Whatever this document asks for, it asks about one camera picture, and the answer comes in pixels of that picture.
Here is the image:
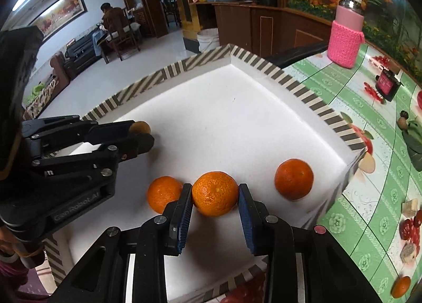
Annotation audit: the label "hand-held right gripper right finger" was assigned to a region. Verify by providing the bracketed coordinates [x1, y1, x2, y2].
[238, 183, 373, 303]

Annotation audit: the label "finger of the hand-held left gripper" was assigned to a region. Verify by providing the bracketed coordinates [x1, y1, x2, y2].
[33, 133, 155, 185]
[22, 115, 136, 152]

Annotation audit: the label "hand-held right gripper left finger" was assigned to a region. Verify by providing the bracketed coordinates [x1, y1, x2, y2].
[57, 183, 193, 303]

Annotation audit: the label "brown longan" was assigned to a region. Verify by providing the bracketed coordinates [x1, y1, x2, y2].
[129, 121, 151, 135]
[397, 110, 410, 130]

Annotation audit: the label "orange mandarin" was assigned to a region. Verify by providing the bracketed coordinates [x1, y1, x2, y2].
[192, 171, 238, 218]
[391, 276, 412, 299]
[274, 158, 314, 201]
[147, 176, 184, 214]

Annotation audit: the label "white tray with striped rim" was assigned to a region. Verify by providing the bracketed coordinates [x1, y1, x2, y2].
[43, 44, 368, 303]

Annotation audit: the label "person's left forearm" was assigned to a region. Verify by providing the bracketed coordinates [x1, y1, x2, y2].
[0, 224, 45, 303]

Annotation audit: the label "striped blanket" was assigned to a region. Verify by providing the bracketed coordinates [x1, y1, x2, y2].
[25, 77, 70, 119]

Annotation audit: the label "brown sofa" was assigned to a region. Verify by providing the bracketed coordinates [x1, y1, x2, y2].
[49, 51, 78, 83]

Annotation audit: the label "black case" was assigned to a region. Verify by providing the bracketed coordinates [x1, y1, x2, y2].
[64, 38, 99, 60]

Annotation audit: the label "wooden chair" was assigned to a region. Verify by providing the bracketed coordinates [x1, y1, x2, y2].
[105, 23, 141, 60]

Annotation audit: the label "green floral tablecloth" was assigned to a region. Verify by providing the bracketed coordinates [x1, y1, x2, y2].
[198, 43, 422, 303]

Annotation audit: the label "white plastic bucket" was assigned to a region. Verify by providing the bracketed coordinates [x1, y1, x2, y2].
[197, 28, 220, 55]

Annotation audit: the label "dining chairs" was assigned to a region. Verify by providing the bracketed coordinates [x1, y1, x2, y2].
[160, 0, 180, 27]

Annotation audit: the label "black chair back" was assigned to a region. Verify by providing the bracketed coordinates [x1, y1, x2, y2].
[265, 41, 330, 68]

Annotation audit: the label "wooden cabinet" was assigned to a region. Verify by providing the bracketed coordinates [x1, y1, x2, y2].
[213, 2, 333, 60]

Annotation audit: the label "green leaf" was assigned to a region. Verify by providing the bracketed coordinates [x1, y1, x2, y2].
[402, 120, 422, 172]

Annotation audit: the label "small dark red jar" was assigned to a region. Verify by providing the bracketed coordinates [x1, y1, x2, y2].
[375, 67, 404, 102]

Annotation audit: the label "pink bottle with knitted sleeve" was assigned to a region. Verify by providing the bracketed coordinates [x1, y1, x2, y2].
[326, 0, 366, 69]

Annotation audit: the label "framed wall painting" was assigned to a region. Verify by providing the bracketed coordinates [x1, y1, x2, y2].
[30, 0, 88, 40]

